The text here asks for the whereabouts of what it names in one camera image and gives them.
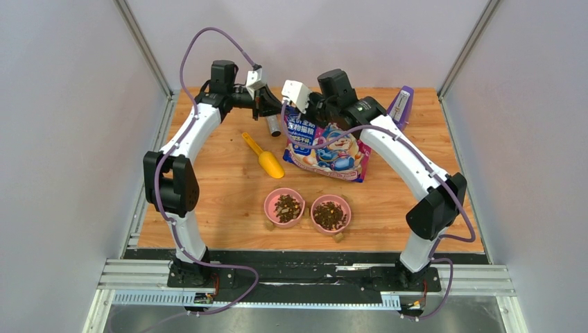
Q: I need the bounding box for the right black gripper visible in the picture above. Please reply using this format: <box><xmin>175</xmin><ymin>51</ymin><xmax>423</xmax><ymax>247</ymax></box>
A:
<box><xmin>297</xmin><ymin>89</ymin><xmax>340</xmax><ymax>129</ymax></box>

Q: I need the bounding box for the yellow plastic scoop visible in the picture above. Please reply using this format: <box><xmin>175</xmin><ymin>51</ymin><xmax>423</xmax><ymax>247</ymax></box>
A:
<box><xmin>241</xmin><ymin>133</ymin><xmax>285</xmax><ymax>179</ymax></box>

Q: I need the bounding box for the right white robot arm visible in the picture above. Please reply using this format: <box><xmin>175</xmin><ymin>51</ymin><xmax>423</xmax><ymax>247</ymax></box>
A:
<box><xmin>296</xmin><ymin>69</ymin><xmax>467</xmax><ymax>290</ymax></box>

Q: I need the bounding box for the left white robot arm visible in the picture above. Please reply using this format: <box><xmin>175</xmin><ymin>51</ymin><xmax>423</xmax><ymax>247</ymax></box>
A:
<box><xmin>143</xmin><ymin>60</ymin><xmax>280</xmax><ymax>287</ymax></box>

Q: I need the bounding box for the right pink pet bowl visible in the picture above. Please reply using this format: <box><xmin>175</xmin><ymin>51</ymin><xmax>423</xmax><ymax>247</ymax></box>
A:
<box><xmin>309</xmin><ymin>194</ymin><xmax>352</xmax><ymax>243</ymax></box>

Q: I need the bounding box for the pink pet bowl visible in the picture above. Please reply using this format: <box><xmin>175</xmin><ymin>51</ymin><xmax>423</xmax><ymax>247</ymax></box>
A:
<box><xmin>309</xmin><ymin>194</ymin><xmax>352</xmax><ymax>243</ymax></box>
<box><xmin>263</xmin><ymin>187</ymin><xmax>306</xmax><ymax>230</ymax></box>

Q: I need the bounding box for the left pink pet bowl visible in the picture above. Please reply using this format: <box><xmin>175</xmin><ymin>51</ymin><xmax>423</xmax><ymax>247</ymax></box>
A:
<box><xmin>263</xmin><ymin>187</ymin><xmax>306</xmax><ymax>230</ymax></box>

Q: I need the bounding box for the grey metal cylinder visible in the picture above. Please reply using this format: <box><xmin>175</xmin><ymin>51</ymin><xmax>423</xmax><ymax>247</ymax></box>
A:
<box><xmin>266</xmin><ymin>114</ymin><xmax>282</xmax><ymax>137</ymax></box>

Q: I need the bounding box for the purple box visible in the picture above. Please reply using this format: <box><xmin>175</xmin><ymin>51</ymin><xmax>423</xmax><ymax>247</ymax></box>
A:
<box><xmin>387</xmin><ymin>85</ymin><xmax>415</xmax><ymax>131</ymax></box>

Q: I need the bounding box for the brown kibble in left bowl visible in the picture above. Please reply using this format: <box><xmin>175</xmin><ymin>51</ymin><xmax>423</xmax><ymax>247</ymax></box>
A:
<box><xmin>274</xmin><ymin>194</ymin><xmax>302</xmax><ymax>223</ymax></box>

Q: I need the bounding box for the brown kibble in bowl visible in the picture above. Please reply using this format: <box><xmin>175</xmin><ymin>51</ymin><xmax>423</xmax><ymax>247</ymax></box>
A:
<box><xmin>274</xmin><ymin>194</ymin><xmax>302</xmax><ymax>223</ymax></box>
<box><xmin>312</xmin><ymin>201</ymin><xmax>348</xmax><ymax>231</ymax></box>

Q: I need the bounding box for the brown kibble in right bowl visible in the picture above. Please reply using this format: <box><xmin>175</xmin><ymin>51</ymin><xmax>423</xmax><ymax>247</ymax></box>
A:
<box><xmin>312</xmin><ymin>201</ymin><xmax>348</xmax><ymax>231</ymax></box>

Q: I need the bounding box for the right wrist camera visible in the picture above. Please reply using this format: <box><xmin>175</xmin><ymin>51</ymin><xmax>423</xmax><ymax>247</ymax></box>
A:
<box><xmin>282</xmin><ymin>80</ymin><xmax>312</xmax><ymax>114</ymax></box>

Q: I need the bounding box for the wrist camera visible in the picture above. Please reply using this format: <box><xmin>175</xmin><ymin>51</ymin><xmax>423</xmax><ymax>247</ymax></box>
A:
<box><xmin>282</xmin><ymin>80</ymin><xmax>312</xmax><ymax>114</ymax></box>
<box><xmin>245</xmin><ymin>64</ymin><xmax>267</xmax><ymax>99</ymax></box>

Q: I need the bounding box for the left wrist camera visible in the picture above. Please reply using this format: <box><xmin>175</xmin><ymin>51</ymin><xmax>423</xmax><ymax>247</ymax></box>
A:
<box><xmin>245</xmin><ymin>64</ymin><xmax>267</xmax><ymax>99</ymax></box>

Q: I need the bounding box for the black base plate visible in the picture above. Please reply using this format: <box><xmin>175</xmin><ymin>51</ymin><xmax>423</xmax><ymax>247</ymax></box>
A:
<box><xmin>123</xmin><ymin>248</ymin><xmax>488</xmax><ymax>305</ymax></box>

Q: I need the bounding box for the aluminium rail frame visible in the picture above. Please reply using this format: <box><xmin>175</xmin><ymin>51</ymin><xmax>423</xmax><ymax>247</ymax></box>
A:
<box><xmin>96</xmin><ymin>259</ymin><xmax>527</xmax><ymax>332</ymax></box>

